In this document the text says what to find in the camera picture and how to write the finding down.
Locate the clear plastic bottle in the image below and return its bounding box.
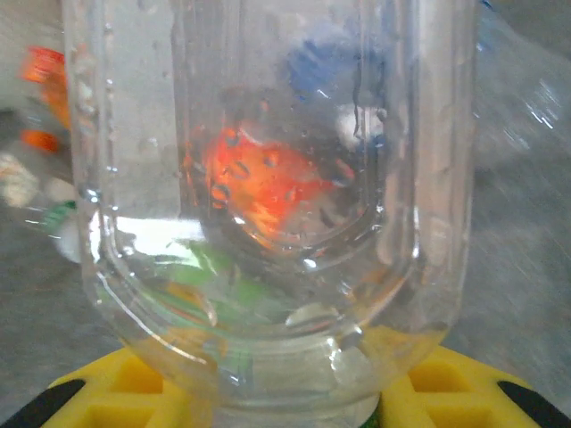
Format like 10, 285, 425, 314
62, 0, 481, 428

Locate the blue label plastic bottle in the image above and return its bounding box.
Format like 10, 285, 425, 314
472, 0, 571, 152

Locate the green label plastic bottle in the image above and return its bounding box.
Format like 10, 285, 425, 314
0, 151, 84, 264

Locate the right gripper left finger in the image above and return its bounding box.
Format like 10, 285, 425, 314
0, 347, 216, 428

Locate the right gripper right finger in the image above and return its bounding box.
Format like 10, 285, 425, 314
378, 345, 571, 428

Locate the orange label plastic bottle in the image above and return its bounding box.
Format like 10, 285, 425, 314
20, 44, 72, 155

